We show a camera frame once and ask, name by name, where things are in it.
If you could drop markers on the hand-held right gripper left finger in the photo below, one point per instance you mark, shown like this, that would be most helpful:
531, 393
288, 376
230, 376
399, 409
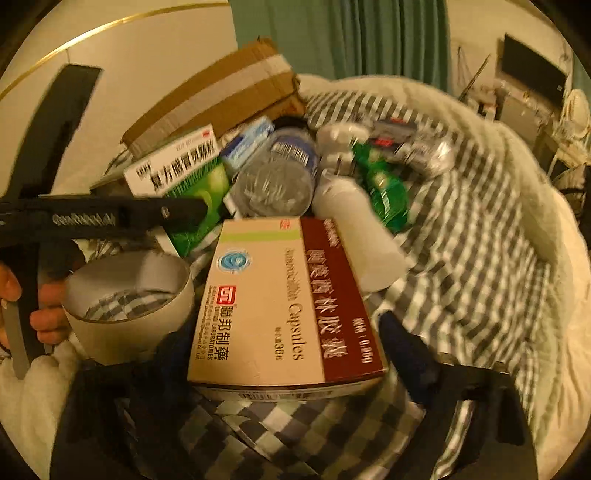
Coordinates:
120, 415

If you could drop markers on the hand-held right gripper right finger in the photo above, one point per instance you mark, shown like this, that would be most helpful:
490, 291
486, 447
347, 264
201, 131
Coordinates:
480, 415

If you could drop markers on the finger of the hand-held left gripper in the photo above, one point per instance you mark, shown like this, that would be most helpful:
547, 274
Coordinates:
171, 212

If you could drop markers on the beige and maroon medicine box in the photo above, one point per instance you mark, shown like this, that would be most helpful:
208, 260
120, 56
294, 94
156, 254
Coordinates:
258, 300

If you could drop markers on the brown cardboard box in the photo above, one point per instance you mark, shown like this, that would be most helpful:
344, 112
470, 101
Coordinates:
217, 92

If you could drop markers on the person's left hand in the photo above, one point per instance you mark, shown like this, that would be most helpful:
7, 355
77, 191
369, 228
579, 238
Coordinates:
50, 318

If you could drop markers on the white and green medicine box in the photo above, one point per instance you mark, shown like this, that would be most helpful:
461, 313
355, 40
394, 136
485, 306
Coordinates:
171, 170

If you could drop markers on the white cardboard tape core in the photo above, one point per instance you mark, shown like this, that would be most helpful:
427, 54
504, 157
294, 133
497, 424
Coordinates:
138, 332

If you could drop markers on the small blue and white box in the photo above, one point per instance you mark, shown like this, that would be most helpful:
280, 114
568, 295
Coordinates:
244, 144

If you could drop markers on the clear bottle with blue label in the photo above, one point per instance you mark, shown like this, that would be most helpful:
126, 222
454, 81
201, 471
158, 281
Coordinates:
272, 184

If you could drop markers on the black item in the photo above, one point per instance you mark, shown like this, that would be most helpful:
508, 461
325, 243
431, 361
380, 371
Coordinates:
292, 122

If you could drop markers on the grey checkered bed sheet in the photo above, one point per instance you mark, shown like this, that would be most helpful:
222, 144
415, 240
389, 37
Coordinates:
461, 258

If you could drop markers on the white plastic item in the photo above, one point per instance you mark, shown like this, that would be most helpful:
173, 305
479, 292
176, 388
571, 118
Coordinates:
339, 136

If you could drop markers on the white plastic bottle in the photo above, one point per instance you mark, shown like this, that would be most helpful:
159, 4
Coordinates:
355, 235

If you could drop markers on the green plastic bottle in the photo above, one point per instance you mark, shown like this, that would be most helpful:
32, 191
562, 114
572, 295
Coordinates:
383, 198

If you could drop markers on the green curtain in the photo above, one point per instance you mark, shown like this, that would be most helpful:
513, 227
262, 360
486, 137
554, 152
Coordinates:
341, 37

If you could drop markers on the white fluffy blanket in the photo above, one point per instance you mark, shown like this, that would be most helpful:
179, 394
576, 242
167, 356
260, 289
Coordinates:
521, 166

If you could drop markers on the silver packet with red label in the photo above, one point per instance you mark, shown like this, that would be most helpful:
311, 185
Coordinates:
415, 147

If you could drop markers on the grey cabinet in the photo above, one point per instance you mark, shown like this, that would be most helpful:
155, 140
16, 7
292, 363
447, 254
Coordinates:
517, 113

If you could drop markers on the white chair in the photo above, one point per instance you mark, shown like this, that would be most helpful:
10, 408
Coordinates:
576, 120

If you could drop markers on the black television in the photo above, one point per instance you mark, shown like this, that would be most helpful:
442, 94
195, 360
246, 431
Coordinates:
531, 69

